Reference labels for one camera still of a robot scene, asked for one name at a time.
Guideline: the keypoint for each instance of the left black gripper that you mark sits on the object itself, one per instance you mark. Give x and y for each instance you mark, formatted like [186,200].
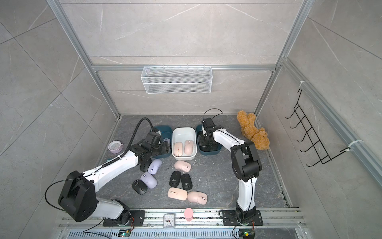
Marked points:
[166,148]

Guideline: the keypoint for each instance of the black mouse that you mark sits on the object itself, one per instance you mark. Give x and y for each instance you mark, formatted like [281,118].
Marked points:
[205,145]
[215,146]
[175,179]
[186,182]
[145,164]
[139,187]

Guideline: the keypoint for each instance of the pink mouse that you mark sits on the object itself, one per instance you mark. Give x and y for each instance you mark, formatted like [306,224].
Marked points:
[197,197]
[188,149]
[177,193]
[178,149]
[182,166]

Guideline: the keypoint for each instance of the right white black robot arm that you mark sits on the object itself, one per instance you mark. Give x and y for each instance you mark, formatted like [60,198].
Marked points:
[246,166]

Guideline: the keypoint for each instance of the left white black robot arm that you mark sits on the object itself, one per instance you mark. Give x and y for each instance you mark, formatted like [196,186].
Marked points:
[78,196]

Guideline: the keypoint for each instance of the right teal storage box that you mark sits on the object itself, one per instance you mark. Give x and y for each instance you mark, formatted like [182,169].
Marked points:
[199,131]

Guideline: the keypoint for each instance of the teal storage box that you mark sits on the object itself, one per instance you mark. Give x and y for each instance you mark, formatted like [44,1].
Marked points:
[199,131]
[166,133]

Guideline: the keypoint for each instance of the left teal storage box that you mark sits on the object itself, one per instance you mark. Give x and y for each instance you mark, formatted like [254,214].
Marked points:
[166,133]

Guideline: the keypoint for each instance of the white storage box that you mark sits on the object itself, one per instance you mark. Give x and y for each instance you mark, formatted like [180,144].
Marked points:
[181,134]

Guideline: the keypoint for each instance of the purple mouse top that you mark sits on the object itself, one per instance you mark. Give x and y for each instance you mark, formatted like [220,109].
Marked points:
[154,166]

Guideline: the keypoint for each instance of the purple mouse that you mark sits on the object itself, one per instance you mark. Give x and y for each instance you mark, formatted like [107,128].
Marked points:
[149,180]
[154,166]

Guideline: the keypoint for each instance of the purple mouse middle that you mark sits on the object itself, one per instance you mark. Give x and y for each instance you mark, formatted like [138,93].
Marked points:
[149,180]

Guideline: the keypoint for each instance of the brown teddy bear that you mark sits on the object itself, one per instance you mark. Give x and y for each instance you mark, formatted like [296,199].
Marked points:
[257,135]

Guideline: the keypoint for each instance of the pink cylinder object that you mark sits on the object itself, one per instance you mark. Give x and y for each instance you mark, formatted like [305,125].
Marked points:
[189,214]

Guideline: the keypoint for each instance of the small white desk clock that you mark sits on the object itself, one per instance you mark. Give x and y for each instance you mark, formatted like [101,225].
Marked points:
[169,221]

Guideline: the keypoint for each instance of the white wire mesh basket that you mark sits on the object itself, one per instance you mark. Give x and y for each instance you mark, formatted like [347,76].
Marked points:
[177,79]

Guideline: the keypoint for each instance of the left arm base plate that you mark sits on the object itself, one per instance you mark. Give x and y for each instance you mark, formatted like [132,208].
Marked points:
[135,218]

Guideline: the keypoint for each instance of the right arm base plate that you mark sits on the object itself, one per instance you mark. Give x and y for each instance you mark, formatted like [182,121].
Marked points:
[230,218]

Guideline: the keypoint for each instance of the black wall hook rack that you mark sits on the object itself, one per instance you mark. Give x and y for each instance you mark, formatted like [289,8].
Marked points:
[312,135]

